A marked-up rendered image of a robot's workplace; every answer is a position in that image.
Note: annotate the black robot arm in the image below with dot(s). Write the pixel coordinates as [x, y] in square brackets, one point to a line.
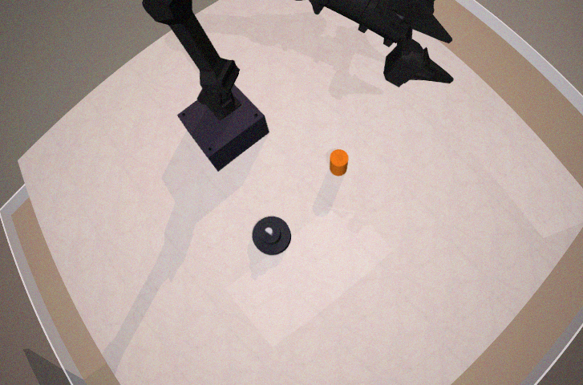
[218, 75]

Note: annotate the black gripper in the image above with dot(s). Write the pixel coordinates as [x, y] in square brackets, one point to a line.
[408, 60]

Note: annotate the orange knob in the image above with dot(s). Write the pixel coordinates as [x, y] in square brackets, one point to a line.
[338, 162]

